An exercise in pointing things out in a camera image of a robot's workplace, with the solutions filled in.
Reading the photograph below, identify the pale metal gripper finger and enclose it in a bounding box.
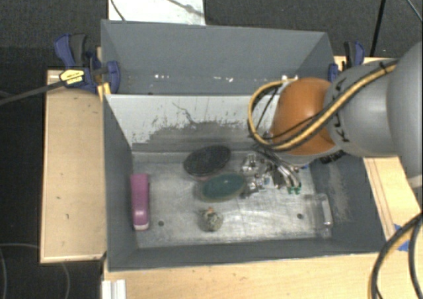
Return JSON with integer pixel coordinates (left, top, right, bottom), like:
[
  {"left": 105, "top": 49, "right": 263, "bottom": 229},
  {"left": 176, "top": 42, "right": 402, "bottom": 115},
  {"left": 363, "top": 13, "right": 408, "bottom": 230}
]
[
  {"left": 241, "top": 179, "right": 268, "bottom": 198},
  {"left": 240, "top": 153, "right": 262, "bottom": 175}
]

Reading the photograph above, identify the green round disc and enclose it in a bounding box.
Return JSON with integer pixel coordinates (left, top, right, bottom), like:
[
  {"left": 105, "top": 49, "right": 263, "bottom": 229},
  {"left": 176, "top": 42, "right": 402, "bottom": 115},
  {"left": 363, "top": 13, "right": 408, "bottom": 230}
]
[{"left": 199, "top": 173, "right": 248, "bottom": 202}]

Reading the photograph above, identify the black round disc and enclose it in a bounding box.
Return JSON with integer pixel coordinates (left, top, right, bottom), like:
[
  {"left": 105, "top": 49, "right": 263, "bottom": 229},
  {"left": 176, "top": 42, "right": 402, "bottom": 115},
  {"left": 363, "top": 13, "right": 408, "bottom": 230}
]
[{"left": 183, "top": 145, "right": 232, "bottom": 182}]

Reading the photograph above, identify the grey speckled toy animal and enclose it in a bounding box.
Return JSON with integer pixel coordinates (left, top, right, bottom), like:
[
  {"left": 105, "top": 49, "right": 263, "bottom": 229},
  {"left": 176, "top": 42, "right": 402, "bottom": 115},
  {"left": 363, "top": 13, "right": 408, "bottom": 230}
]
[{"left": 198, "top": 207, "right": 224, "bottom": 233}]

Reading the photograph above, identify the purple stapler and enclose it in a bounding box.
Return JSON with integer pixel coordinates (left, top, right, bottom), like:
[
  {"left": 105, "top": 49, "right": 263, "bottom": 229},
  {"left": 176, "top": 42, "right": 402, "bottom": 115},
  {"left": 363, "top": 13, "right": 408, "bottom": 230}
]
[{"left": 129, "top": 173, "right": 151, "bottom": 232}]

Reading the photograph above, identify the grey metal bin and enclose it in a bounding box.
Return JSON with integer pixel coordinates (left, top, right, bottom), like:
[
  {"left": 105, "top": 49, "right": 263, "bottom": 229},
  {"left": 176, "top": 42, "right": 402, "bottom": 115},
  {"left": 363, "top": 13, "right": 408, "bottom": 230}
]
[{"left": 100, "top": 19, "right": 388, "bottom": 272}]

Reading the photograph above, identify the pale wood flat board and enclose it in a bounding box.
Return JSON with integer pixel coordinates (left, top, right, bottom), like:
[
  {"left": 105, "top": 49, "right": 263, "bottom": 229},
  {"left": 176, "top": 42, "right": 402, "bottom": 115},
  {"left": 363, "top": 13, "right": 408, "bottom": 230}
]
[{"left": 39, "top": 69, "right": 108, "bottom": 265}]

